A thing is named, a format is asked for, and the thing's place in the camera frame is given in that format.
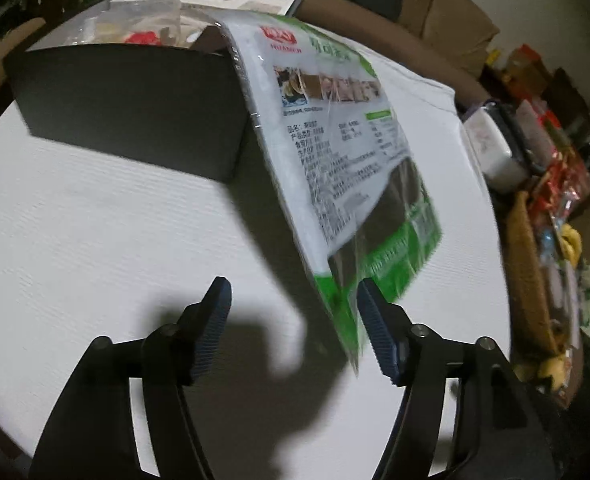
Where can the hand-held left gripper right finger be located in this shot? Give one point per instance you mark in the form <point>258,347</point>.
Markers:
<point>380,336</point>

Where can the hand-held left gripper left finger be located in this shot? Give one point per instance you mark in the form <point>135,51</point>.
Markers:
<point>213,331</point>

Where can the green seaweed package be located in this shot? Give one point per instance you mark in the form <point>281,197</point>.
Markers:
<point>325,150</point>

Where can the black storage box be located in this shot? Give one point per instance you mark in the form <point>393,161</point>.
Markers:
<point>125,105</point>

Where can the large red sachet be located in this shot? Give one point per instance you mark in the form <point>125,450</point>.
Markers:
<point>142,38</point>

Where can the white container with dark lid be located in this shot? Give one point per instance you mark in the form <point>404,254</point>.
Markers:
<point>495,150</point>

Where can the wicker basket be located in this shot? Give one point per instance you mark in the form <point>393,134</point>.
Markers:
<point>525,270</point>

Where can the yellow banana bunch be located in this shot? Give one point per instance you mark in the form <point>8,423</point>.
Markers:
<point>545,370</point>

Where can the brown sofa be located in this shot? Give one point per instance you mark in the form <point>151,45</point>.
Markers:
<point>440,10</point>

